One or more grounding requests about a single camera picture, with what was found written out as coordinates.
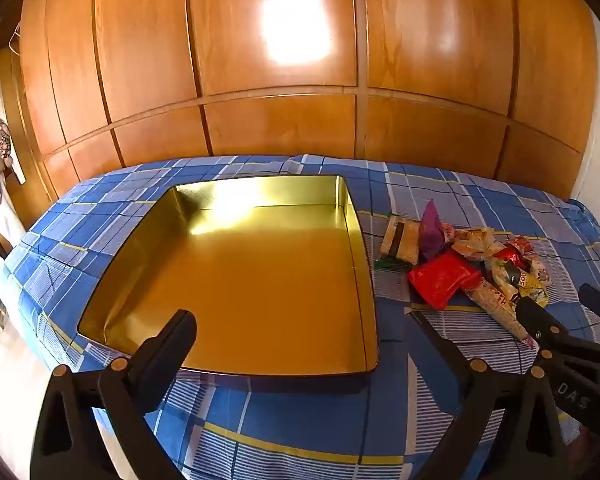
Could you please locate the beige dark-banded snack packet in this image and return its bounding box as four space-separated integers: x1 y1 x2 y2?
380 216 423 264

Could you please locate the purple snack packet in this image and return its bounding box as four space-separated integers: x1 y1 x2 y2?
418 199 448 263

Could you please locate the small red candy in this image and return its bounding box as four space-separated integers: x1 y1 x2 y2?
506 237 536 260

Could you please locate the yellow-black snack packet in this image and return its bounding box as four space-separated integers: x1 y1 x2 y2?
485 256 526 293

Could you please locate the orange clear seed bag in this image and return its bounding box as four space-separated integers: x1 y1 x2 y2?
452 227 506 261

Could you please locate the yellow snack packet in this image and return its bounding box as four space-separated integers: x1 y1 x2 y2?
519 266 551 308

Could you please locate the red patterned snack packet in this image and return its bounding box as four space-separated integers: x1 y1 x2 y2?
408 250 482 309

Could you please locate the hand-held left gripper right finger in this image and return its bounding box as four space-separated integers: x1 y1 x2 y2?
408 310 567 480

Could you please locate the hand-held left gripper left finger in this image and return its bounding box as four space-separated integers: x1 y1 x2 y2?
30 309 198 480

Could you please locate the blue plaid bedsheet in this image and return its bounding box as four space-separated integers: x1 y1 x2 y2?
2 154 600 480

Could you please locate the gold metal tin tray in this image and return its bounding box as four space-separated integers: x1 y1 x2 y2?
76 175 381 377

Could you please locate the long dotted snack packet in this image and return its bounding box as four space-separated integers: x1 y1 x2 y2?
462 280 531 343

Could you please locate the wooden wardrobe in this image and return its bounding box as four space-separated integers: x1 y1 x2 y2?
10 0 597 201

